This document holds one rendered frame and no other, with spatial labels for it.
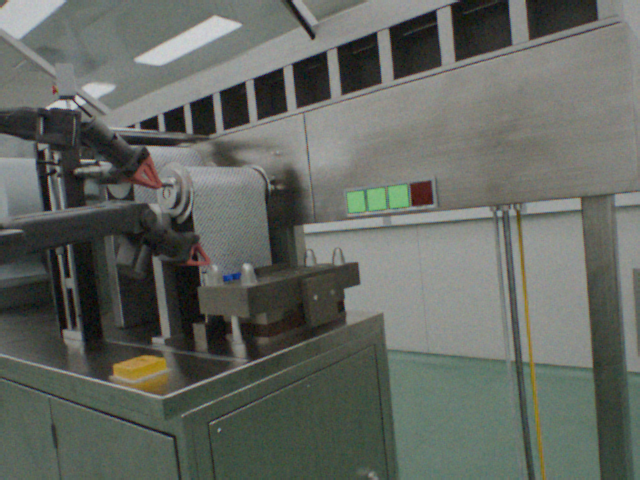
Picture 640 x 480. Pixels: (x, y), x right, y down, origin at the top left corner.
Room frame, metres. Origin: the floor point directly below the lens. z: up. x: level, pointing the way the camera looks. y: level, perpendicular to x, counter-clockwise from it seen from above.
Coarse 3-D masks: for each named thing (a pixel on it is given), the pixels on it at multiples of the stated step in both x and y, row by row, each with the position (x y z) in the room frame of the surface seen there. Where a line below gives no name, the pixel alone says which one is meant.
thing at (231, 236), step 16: (208, 208) 1.19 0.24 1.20; (224, 208) 1.23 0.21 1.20; (240, 208) 1.27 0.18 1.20; (256, 208) 1.31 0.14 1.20; (208, 224) 1.19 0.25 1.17; (224, 224) 1.22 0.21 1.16; (240, 224) 1.26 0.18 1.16; (256, 224) 1.31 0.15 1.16; (208, 240) 1.18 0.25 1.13; (224, 240) 1.22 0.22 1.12; (240, 240) 1.26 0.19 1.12; (256, 240) 1.30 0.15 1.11; (208, 256) 1.18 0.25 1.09; (224, 256) 1.22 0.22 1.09; (240, 256) 1.26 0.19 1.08; (256, 256) 1.30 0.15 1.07; (208, 272) 1.17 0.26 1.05; (224, 272) 1.21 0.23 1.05
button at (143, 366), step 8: (128, 360) 0.93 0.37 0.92; (136, 360) 0.92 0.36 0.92; (144, 360) 0.91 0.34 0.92; (152, 360) 0.91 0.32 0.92; (160, 360) 0.91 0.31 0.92; (120, 368) 0.89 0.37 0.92; (128, 368) 0.87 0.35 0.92; (136, 368) 0.87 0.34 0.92; (144, 368) 0.88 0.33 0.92; (152, 368) 0.89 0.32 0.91; (160, 368) 0.91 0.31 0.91; (120, 376) 0.89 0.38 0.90; (128, 376) 0.87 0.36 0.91; (136, 376) 0.87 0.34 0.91; (144, 376) 0.88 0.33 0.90
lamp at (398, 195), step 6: (396, 186) 1.17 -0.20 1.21; (402, 186) 1.16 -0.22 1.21; (390, 192) 1.18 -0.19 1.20; (396, 192) 1.17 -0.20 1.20; (402, 192) 1.16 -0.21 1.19; (390, 198) 1.19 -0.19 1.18; (396, 198) 1.18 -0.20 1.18; (402, 198) 1.17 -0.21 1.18; (390, 204) 1.19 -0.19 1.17; (396, 204) 1.18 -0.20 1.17; (402, 204) 1.17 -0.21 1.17; (408, 204) 1.16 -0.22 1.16
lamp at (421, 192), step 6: (414, 186) 1.14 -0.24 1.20; (420, 186) 1.13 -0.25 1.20; (426, 186) 1.13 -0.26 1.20; (414, 192) 1.15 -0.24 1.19; (420, 192) 1.14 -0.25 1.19; (426, 192) 1.13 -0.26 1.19; (414, 198) 1.15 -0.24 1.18; (420, 198) 1.14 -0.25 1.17; (426, 198) 1.13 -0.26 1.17; (414, 204) 1.15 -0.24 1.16; (420, 204) 1.14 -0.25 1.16; (426, 204) 1.13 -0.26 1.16
